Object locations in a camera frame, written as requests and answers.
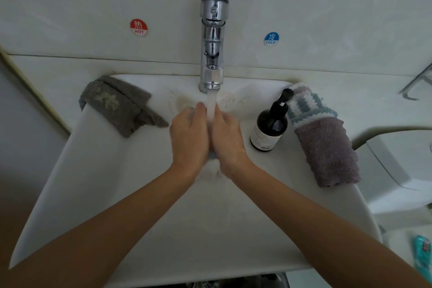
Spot person's left hand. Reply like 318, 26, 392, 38
167, 101, 212, 180

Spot person's right hand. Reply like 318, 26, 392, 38
209, 110, 261, 180

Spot white ceramic sink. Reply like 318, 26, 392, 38
8, 74, 382, 288

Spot pink white striped cloth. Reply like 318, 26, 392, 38
288, 82, 313, 95

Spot brown cloth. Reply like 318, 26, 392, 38
294, 117, 362, 188

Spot person's left forearm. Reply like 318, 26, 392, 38
0, 163, 200, 288

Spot person's right forearm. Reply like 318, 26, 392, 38
236, 163, 432, 288

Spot black pump soap bottle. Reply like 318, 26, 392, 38
250, 88, 295, 153

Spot chrome faucet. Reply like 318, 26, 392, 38
198, 0, 230, 94

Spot blue round sticker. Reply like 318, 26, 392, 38
262, 31, 279, 47

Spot red round sticker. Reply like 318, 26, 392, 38
130, 18, 149, 37

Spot gray patterned trousers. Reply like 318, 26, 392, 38
155, 272, 291, 288

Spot white toilet tank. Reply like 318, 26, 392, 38
354, 129, 432, 228

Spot white toilet lid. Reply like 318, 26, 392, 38
386, 225, 432, 285

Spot teal tube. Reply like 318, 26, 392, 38
413, 234, 432, 282

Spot metal wall shelf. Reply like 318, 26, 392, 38
401, 62, 432, 101

